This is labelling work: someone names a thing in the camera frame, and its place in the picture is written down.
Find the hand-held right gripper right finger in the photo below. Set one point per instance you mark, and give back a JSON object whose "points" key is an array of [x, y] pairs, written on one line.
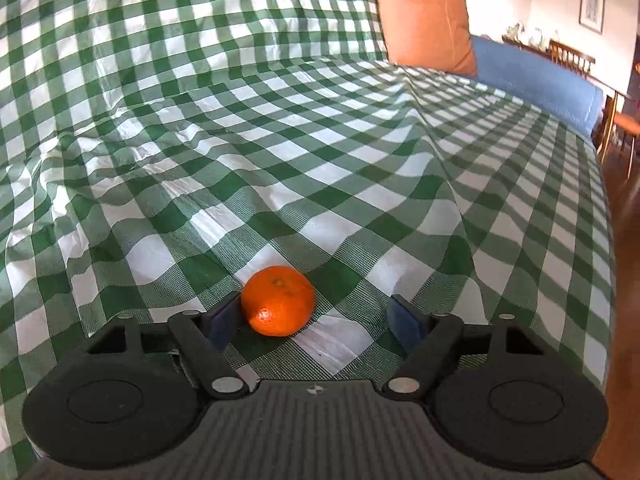
{"points": [[406, 324]]}

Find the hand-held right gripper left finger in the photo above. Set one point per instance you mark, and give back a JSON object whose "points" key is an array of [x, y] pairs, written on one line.
{"points": [[220, 321]]}

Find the orange tangerine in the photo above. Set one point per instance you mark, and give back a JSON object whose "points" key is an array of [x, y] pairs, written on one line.
{"points": [[278, 301]]}

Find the green checkered cloth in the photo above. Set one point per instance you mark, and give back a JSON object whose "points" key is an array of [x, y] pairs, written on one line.
{"points": [[280, 150]]}

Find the blue cushion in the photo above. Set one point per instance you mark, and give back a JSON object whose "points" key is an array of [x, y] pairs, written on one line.
{"points": [[540, 90]]}

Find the wooden chair with orange seat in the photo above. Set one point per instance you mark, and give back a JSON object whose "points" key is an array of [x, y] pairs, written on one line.
{"points": [[627, 125]]}

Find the orange cushion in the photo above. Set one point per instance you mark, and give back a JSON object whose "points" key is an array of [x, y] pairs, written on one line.
{"points": [[425, 15]]}

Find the wooden spindle chair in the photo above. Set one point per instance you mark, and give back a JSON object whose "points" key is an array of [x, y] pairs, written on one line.
{"points": [[572, 57]]}

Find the framed wall picture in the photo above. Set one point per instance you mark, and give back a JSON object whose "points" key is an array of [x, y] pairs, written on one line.
{"points": [[592, 9]]}

